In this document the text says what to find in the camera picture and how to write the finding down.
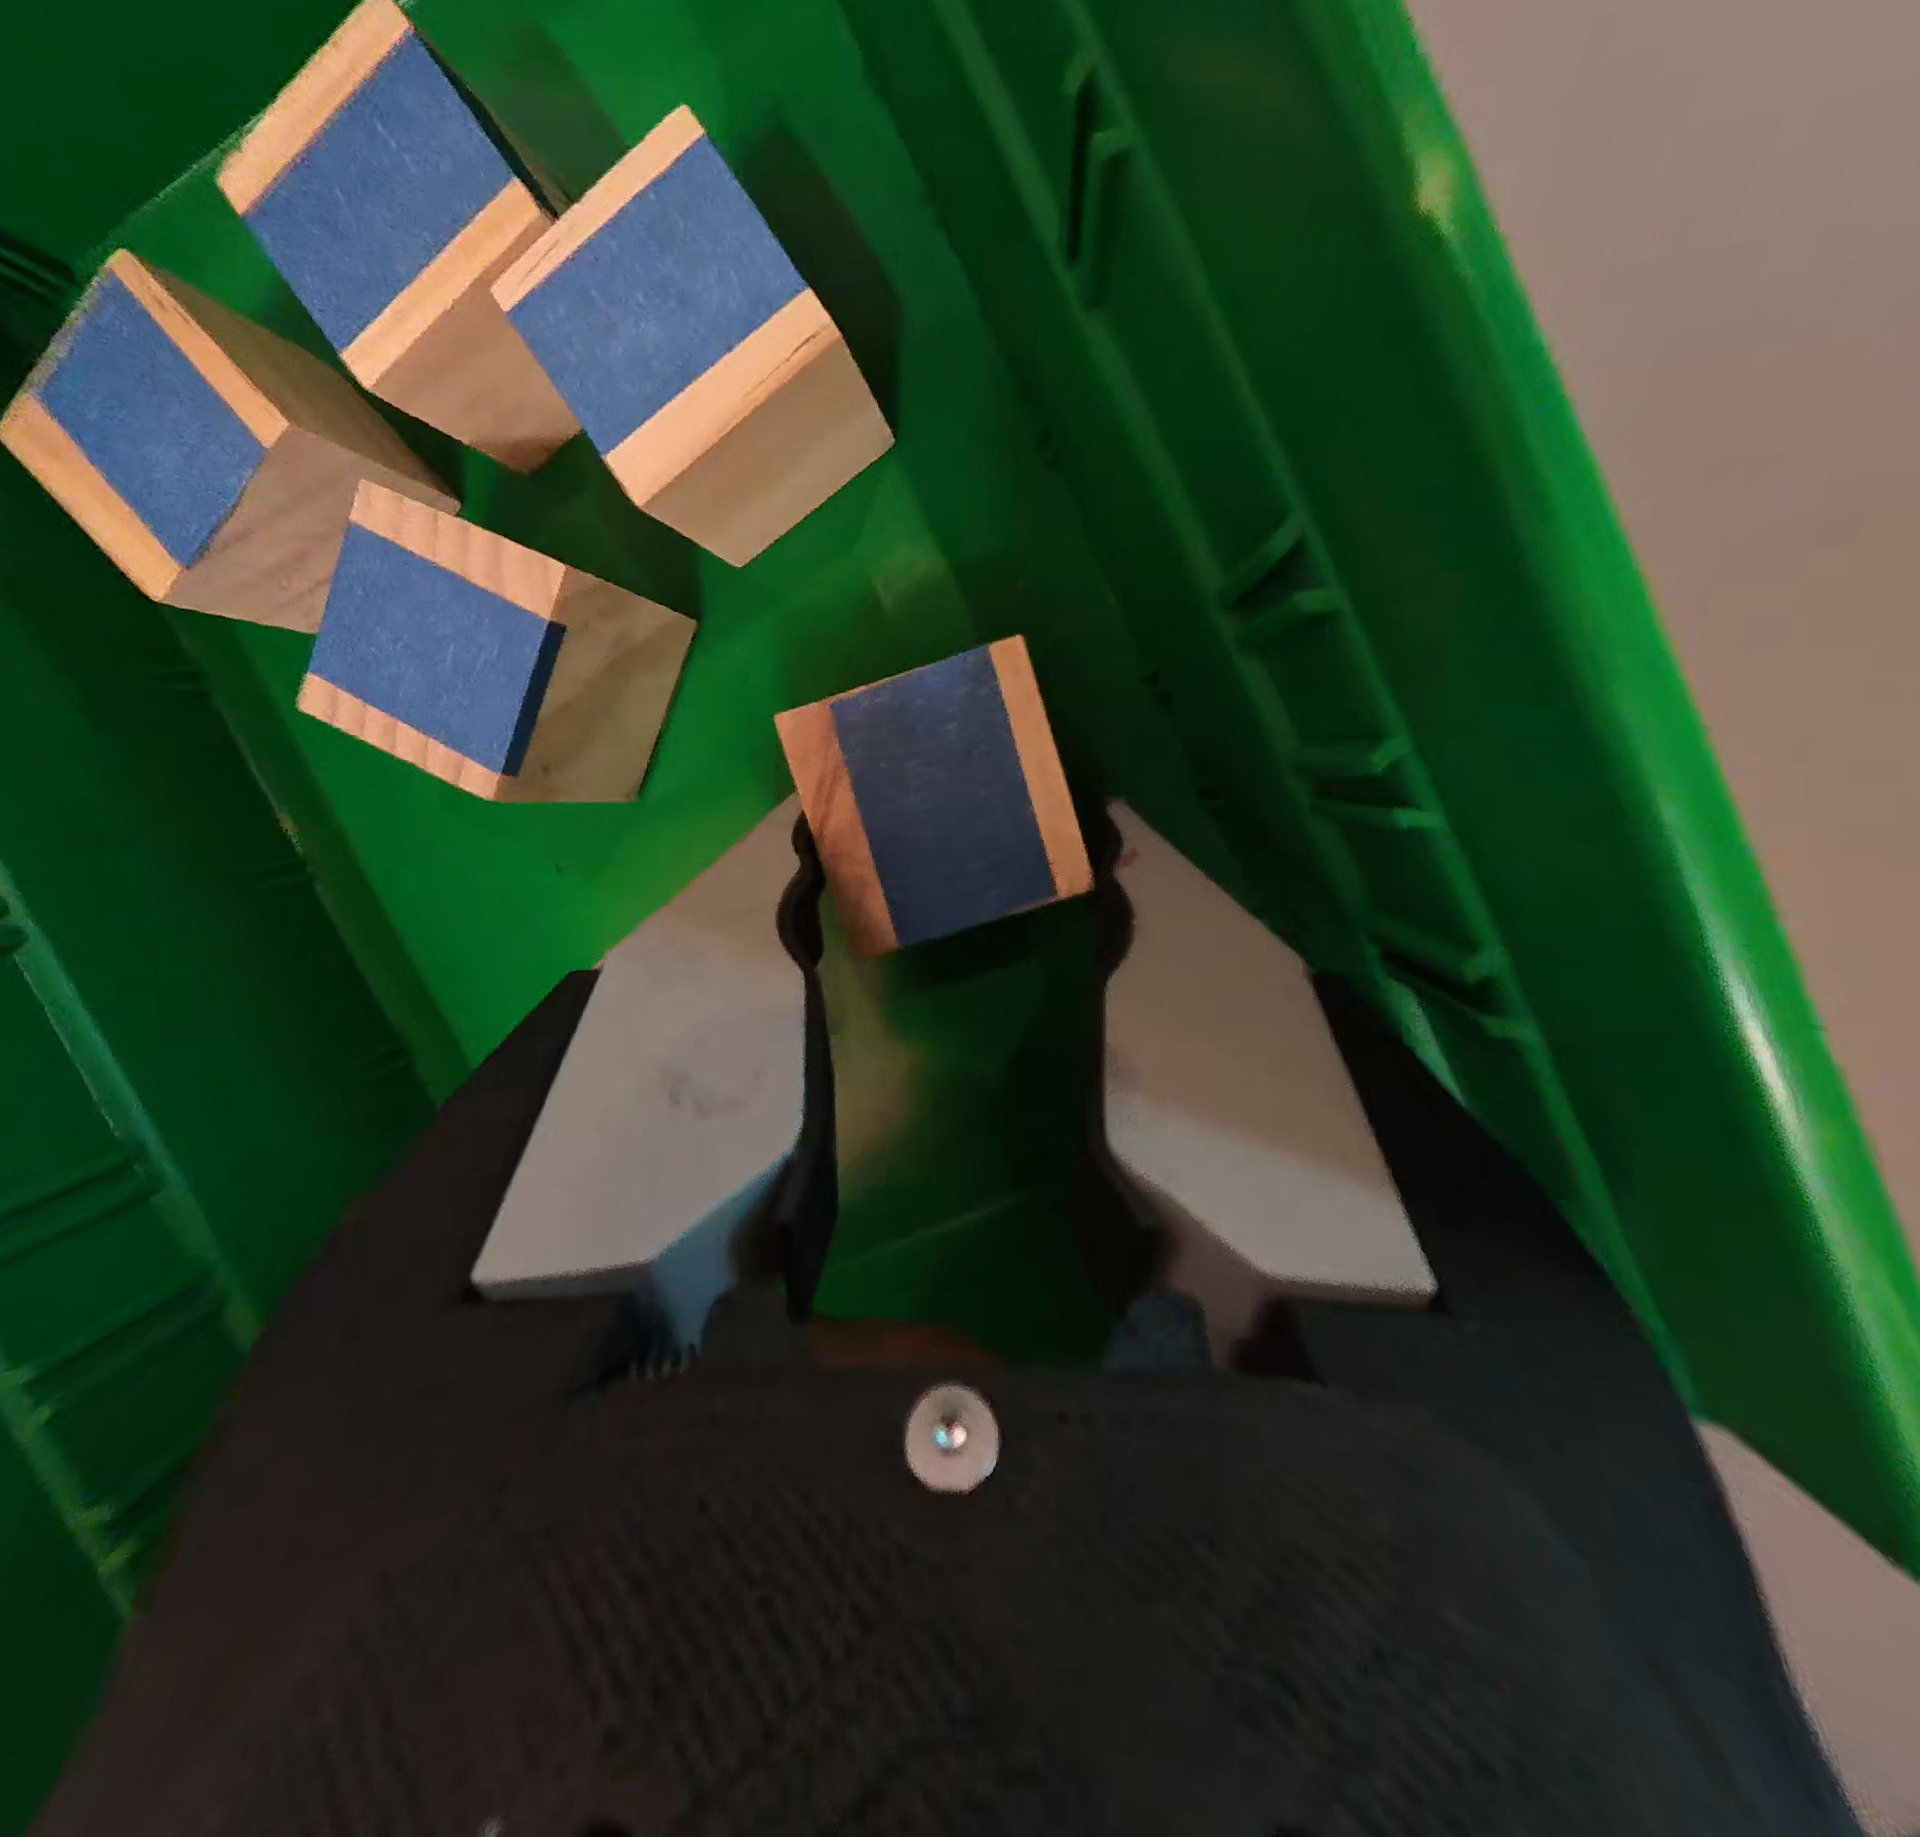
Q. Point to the green plastic bin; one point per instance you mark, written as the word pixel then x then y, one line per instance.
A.
pixel 1350 365

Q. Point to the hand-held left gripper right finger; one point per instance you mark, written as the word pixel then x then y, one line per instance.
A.
pixel 1259 1116

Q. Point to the pile of blue-taped wooden cubes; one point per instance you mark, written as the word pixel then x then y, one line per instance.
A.
pixel 645 291

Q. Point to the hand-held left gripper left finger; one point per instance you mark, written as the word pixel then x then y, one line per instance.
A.
pixel 660 1088

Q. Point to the blue-taped wooden cube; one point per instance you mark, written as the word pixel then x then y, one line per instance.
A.
pixel 939 804

